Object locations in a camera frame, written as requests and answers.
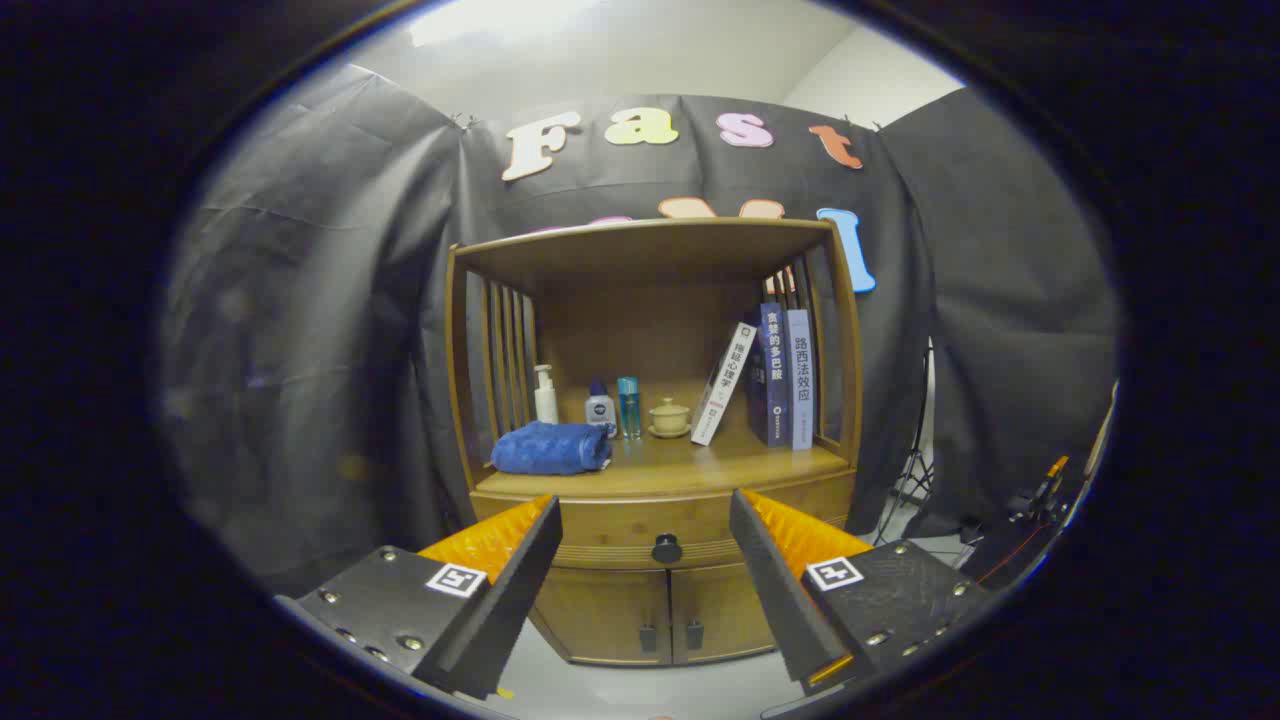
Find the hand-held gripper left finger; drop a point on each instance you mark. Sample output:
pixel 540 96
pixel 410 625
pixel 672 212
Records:
pixel 510 590

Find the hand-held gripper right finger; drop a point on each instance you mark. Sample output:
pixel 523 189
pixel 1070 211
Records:
pixel 775 590

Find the black round drawer knob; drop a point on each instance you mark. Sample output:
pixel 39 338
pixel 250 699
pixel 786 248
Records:
pixel 667 548

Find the wooden drawer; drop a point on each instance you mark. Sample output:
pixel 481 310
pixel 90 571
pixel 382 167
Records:
pixel 620 515

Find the wooden cabinet door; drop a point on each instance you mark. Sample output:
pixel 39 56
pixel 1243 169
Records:
pixel 725 605
pixel 600 610

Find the wooden countertop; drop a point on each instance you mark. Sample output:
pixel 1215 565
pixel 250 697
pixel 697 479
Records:
pixel 700 465

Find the wooden cabinet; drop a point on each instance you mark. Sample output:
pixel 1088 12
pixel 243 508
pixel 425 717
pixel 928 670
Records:
pixel 640 300

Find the blue folded towel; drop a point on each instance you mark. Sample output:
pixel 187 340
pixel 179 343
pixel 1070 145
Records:
pixel 550 448

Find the black tripod stand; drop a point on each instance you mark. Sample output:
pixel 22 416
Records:
pixel 910 475

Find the white pump bottle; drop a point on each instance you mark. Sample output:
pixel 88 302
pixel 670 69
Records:
pixel 545 400

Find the white bottle blue cap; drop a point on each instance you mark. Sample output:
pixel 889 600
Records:
pixel 600 410

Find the beige lidded teacup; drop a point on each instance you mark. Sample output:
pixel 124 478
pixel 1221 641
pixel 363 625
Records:
pixel 669 417

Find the pale blue book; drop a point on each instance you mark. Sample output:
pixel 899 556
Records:
pixel 800 380

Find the white book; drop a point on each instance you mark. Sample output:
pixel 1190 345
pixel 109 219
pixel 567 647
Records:
pixel 722 385

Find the dark blue book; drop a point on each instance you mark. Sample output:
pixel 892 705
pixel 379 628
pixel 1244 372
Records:
pixel 772 375

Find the clear blue bottle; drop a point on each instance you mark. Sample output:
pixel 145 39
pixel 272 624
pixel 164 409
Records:
pixel 628 408

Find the black equipment with orange clamp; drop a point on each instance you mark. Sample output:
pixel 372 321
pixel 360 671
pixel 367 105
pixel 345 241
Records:
pixel 1040 495

